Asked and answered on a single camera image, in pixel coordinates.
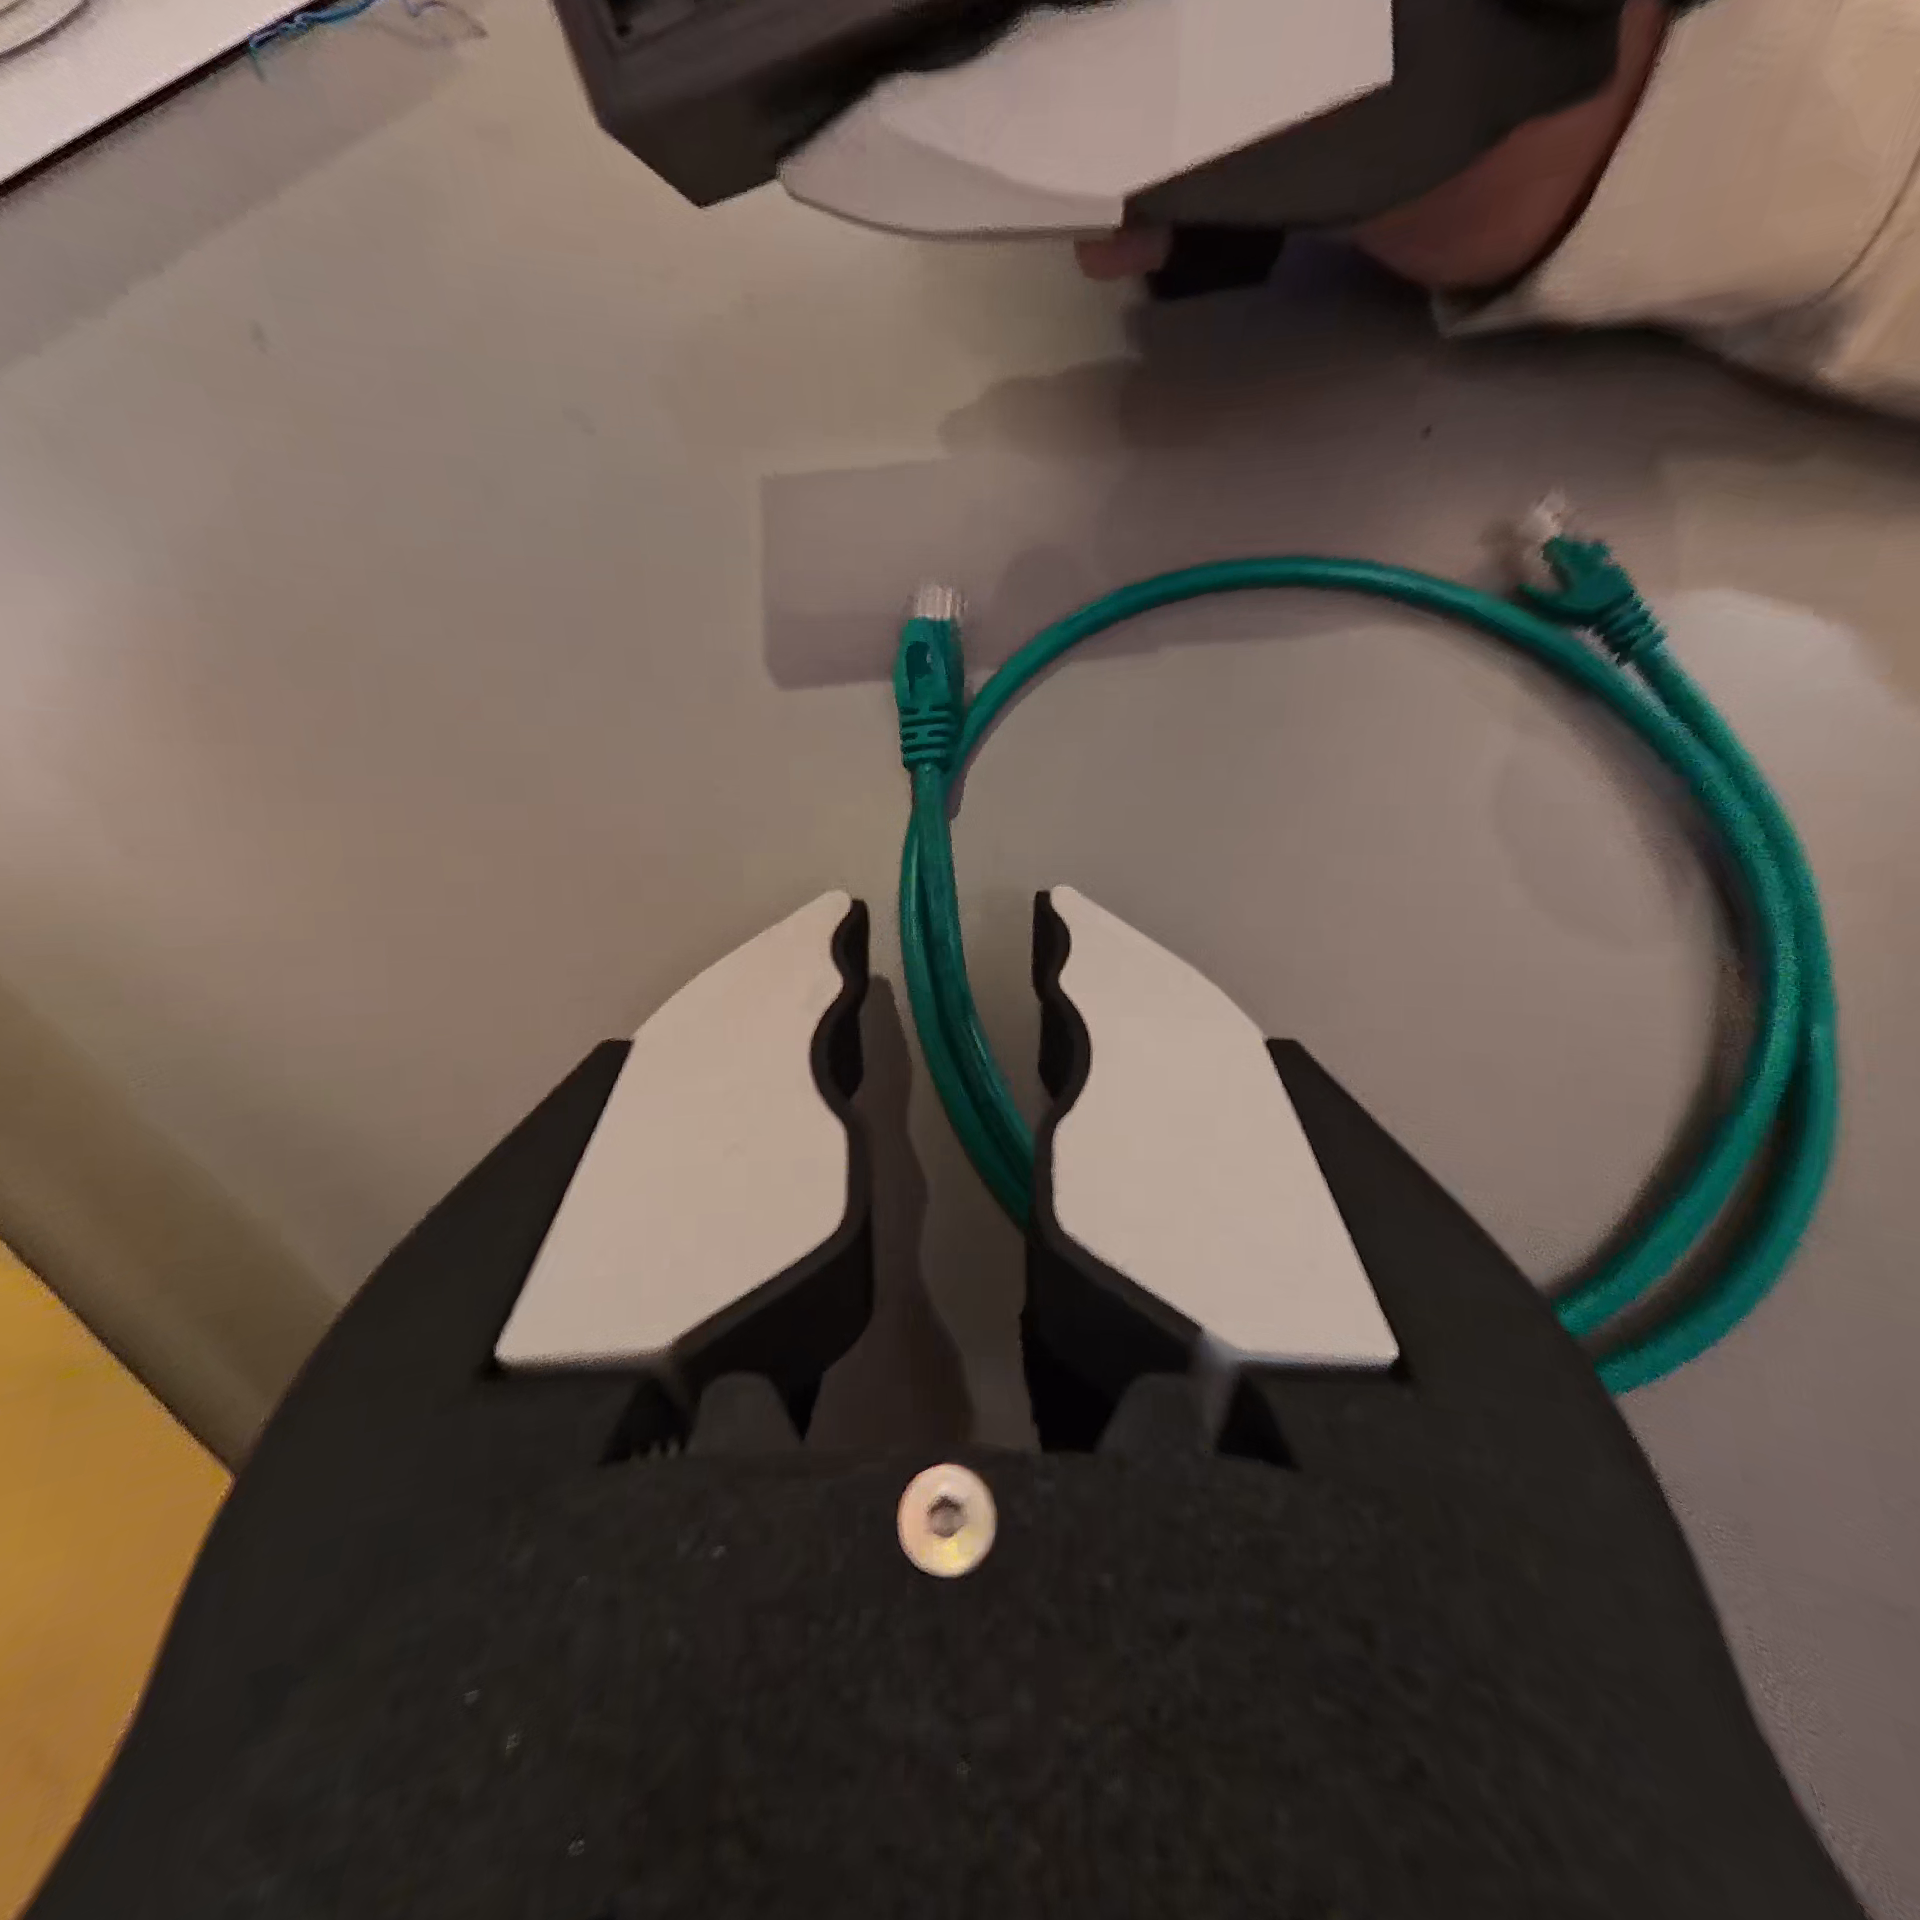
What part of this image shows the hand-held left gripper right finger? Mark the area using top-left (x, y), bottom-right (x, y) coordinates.
top-left (1025, 886), bottom-right (1404, 1374)

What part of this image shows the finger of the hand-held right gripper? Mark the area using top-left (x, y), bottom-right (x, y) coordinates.
top-left (779, 0), bottom-right (1396, 242)

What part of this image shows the yellow plastic bin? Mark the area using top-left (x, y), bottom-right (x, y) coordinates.
top-left (0, 1242), bottom-right (237, 1914)

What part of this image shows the blue thread scrap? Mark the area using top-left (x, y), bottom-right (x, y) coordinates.
top-left (247, 0), bottom-right (377, 80)

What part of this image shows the white tablet stand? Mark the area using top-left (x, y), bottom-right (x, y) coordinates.
top-left (0, 0), bottom-right (325, 191)

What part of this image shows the green ethernet cable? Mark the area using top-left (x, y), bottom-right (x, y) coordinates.
top-left (895, 488), bottom-right (1841, 1398)

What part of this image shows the person's right hand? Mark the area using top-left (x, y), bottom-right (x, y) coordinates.
top-left (1071, 66), bottom-right (1652, 298)

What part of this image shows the black network switch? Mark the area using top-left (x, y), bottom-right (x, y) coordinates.
top-left (547, 0), bottom-right (1051, 208)

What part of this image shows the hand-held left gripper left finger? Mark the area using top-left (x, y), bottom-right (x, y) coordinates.
top-left (491, 892), bottom-right (875, 1374)

